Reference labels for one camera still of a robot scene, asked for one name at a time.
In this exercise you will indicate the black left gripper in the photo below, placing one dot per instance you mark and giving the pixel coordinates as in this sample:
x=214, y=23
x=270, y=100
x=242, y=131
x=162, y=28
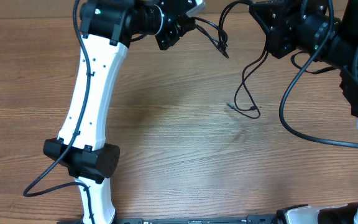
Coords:
x=181, y=26

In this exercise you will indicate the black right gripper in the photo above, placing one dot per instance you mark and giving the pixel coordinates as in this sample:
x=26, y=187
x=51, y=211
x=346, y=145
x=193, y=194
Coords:
x=285, y=17

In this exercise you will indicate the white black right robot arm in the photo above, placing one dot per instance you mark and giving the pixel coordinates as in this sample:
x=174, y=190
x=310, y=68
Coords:
x=312, y=27

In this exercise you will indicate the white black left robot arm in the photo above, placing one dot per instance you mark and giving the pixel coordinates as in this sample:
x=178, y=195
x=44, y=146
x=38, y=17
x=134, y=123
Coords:
x=106, y=32

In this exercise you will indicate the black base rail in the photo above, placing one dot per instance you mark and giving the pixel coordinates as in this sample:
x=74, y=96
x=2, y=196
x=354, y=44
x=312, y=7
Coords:
x=250, y=219

